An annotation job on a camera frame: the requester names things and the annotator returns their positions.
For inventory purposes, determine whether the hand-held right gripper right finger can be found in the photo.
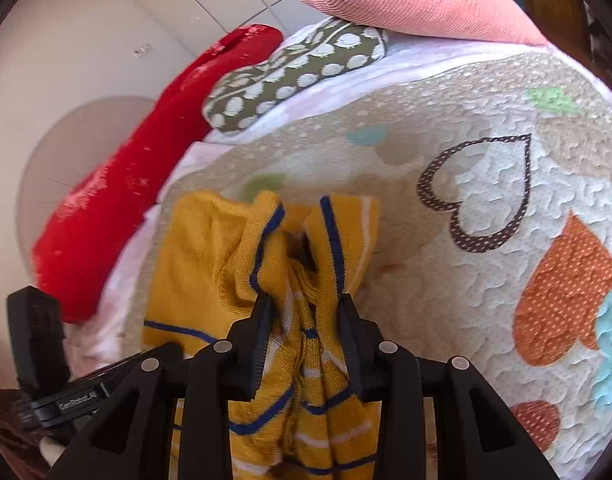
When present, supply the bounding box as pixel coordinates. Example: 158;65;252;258
337;293;560;480

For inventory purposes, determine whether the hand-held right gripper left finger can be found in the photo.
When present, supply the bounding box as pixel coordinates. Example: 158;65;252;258
46;292;275;480

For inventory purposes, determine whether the yellow striped knit garment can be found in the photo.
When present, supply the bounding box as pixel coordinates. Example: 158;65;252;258
142;190;383;480

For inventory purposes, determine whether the beige quilted heart-print mat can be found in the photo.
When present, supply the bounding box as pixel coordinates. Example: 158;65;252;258
121;47;612;480

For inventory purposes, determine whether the red pillow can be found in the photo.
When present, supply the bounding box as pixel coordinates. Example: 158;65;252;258
32;24;285;324

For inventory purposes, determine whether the green white-spotted pillow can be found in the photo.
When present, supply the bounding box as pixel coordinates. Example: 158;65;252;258
202;17;389;136

